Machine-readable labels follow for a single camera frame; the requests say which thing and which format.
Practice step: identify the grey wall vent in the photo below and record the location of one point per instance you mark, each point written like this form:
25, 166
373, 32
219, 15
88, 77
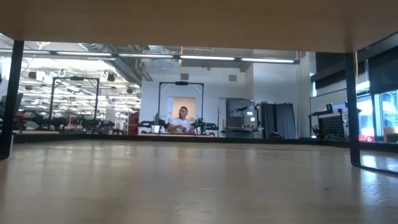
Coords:
232, 78
184, 77

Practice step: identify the black aluminium table frame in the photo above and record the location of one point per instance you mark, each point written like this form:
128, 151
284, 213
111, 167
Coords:
124, 137

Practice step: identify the wooden shelf with black legs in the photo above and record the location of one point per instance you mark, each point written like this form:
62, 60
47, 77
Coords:
199, 18

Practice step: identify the dark grey cabinet with screen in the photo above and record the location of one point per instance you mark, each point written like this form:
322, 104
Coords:
241, 112

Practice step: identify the background black robot arm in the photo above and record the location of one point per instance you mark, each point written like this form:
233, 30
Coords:
146, 126
205, 126

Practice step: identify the red box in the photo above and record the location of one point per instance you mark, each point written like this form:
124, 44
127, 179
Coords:
368, 138

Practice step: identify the black pegboard cart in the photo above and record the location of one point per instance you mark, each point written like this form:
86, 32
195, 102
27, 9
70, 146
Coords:
331, 126

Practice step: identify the dark grey folding partition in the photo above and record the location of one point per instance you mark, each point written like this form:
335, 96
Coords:
280, 121

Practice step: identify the person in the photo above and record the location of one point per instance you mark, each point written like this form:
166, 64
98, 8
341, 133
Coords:
182, 123

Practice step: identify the long ceiling light bar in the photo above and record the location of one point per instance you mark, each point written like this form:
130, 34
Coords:
146, 56

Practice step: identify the grey framed panel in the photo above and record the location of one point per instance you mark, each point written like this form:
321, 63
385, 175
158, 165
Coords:
329, 96

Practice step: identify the black frame rig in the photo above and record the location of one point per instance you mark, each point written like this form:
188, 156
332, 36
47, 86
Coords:
76, 78
182, 83

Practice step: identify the red cabinet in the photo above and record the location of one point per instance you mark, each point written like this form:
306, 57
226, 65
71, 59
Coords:
134, 123

